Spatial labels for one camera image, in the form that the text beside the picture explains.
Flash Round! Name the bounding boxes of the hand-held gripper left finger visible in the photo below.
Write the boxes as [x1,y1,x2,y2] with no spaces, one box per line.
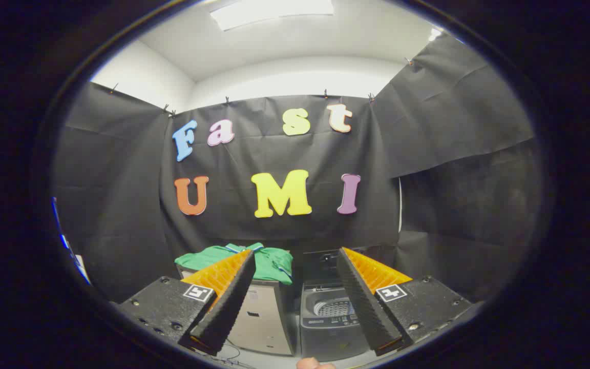
[117,250,257,357]

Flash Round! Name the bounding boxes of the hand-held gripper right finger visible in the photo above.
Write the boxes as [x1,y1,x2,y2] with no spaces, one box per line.
[336,247,474,357]

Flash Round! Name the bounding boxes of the green polo shirt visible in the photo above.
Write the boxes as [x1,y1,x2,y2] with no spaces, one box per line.
[175,242,294,285]

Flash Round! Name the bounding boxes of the grey washing machine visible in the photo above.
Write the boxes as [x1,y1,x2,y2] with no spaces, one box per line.
[299,279,376,362]

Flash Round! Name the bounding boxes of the dark glass washing machine lid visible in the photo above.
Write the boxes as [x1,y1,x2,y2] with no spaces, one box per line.
[303,248,345,284]

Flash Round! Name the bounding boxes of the tangled black cables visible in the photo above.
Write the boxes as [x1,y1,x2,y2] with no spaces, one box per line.
[207,340,256,369]

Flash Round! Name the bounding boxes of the light grey cabinet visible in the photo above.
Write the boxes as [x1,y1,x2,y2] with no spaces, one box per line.
[179,264,296,356]

